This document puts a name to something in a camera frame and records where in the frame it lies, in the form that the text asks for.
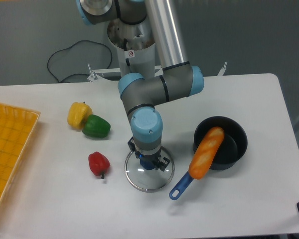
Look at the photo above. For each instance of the yellow plastic basket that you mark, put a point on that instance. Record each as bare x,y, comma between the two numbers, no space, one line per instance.
16,127

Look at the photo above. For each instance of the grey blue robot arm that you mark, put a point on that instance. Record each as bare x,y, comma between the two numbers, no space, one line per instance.
141,95

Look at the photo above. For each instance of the red bell pepper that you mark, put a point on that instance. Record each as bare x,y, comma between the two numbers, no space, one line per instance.
98,164

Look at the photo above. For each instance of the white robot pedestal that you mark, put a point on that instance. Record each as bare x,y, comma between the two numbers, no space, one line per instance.
135,43

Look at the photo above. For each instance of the green bell pepper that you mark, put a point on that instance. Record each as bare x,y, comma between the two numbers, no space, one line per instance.
96,127

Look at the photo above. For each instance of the orange toy baguette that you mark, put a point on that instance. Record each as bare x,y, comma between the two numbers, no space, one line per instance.
206,152

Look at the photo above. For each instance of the glass lid blue knob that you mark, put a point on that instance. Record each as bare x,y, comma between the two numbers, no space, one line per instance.
149,180

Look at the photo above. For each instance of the dark blue saucepan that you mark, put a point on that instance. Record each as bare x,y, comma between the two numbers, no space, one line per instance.
230,151

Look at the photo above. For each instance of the yellow bell pepper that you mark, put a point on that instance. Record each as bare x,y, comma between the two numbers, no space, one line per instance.
78,114

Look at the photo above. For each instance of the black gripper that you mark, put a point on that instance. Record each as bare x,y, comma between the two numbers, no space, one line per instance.
149,156

